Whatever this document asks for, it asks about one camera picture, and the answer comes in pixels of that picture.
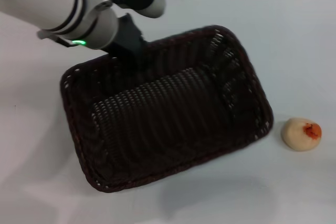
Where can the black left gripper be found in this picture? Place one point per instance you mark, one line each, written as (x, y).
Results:
(127, 40)

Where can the dark brown woven wicker basket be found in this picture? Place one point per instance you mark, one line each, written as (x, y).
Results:
(170, 121)

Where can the cream bun with orange spot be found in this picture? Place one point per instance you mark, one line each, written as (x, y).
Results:
(295, 136)

